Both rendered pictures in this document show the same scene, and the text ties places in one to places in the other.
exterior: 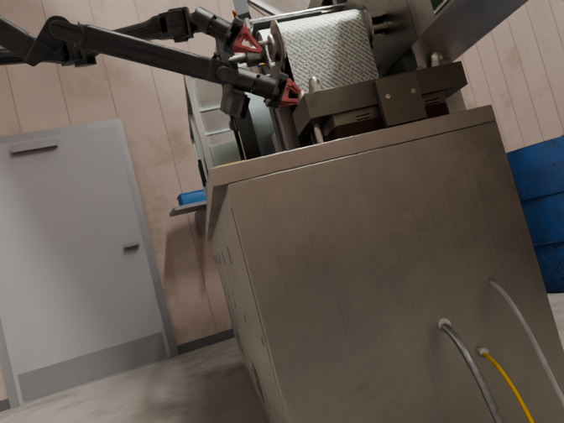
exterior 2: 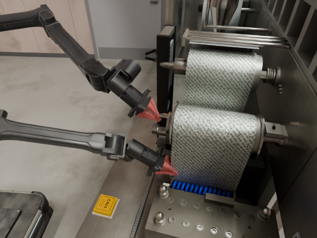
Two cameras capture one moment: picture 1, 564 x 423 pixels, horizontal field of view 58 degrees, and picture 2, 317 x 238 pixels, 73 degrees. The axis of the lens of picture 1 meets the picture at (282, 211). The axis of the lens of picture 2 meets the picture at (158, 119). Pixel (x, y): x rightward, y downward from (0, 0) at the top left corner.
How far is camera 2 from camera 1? 135 cm
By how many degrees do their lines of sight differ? 48
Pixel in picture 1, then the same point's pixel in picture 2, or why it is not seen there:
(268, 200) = not seen: outside the picture
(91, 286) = (131, 17)
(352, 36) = (233, 154)
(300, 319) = not seen: outside the picture
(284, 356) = not seen: outside the picture
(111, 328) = (137, 39)
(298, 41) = (184, 142)
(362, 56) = (234, 168)
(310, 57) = (188, 154)
